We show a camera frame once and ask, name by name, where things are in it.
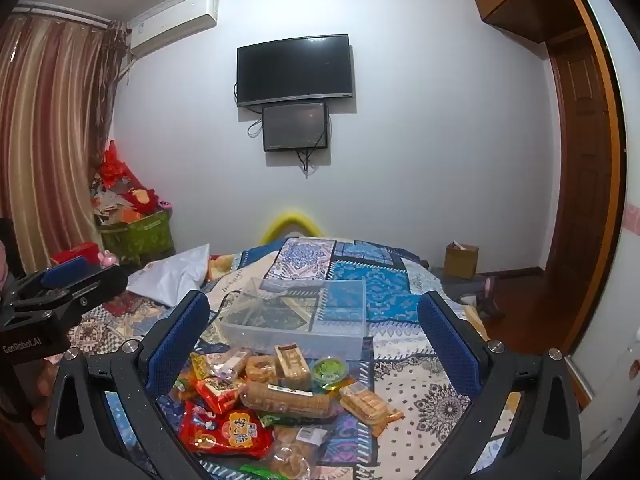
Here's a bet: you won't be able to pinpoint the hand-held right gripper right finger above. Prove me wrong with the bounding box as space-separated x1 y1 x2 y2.
416 289 583 480

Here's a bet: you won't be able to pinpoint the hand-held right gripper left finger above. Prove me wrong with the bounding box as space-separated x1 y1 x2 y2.
45 289 211 480

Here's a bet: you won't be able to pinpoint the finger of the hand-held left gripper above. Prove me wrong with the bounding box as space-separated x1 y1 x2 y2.
50 264 130 323
10 256 101 308

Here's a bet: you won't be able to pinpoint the red packet with beige label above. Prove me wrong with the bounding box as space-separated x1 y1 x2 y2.
192 376 251 415

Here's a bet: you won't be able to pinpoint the biscuit packet with orange edge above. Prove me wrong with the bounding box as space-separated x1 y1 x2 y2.
339 382 405 435

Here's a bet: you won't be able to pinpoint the wafer packet with brown label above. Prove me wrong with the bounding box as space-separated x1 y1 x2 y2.
273 344 313 392

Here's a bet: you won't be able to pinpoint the green jelly cup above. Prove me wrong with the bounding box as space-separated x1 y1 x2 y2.
311 356 349 392

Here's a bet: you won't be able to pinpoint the clear plastic storage container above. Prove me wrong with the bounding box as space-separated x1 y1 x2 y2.
220 277 369 362

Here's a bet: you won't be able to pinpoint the long cracker roll packet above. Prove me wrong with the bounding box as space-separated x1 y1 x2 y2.
239 381 337 421

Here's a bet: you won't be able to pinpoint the bright green snack packet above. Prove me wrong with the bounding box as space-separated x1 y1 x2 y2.
239 464 283 480

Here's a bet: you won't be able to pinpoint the person's left hand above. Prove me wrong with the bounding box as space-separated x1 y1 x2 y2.
30 355 65 427

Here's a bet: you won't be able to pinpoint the red flat box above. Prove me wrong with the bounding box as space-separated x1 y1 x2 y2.
50 241 101 266

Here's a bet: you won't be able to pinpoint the yellow snack packet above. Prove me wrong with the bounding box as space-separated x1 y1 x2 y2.
190 352 217 381

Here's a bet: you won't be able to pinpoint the green storage basket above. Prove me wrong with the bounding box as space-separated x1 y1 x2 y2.
97 209 176 267

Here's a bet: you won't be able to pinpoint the small clear pastry packet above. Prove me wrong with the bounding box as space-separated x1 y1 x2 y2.
212 349 251 378

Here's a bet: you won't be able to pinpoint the dark shoes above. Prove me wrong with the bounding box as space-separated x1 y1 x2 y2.
475 275 506 319

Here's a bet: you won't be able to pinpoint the small cardboard box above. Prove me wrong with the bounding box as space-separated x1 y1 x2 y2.
445 241 480 280

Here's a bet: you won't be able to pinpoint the orange printed cloth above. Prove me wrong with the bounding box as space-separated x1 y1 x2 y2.
207 253 251 282

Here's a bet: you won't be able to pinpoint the brown filled pastry packet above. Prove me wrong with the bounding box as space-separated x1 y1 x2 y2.
244 355 278 385

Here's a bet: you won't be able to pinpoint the green bin of toys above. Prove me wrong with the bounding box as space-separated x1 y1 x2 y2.
90 140 173 228

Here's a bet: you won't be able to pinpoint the large red cartoon snack packet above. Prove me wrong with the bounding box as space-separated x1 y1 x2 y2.
179 400 275 458

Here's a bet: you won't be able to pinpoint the striped brown curtain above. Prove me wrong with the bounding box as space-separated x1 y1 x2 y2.
0 12 132 263

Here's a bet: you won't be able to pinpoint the yellow curved foam tube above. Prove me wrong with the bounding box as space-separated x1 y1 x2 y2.
259 208 324 244

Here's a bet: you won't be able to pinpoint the brown wooden door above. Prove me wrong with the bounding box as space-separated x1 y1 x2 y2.
544 35 627 353

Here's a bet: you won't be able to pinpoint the white air conditioner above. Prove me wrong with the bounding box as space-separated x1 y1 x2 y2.
127 0 220 58

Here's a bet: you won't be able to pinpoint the wooden overhead cabinet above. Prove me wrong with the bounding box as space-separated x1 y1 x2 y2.
467 0 572 44

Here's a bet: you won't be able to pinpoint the black monitor cable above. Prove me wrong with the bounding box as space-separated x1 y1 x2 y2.
296 147 317 179

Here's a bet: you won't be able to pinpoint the small black wall monitor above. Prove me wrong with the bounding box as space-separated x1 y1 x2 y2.
262 101 330 152

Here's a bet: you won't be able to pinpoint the white curtain rail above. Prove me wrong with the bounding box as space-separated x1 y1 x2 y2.
12 2 112 30

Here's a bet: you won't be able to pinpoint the large black wall television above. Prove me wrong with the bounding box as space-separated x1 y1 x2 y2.
236 34 356 108

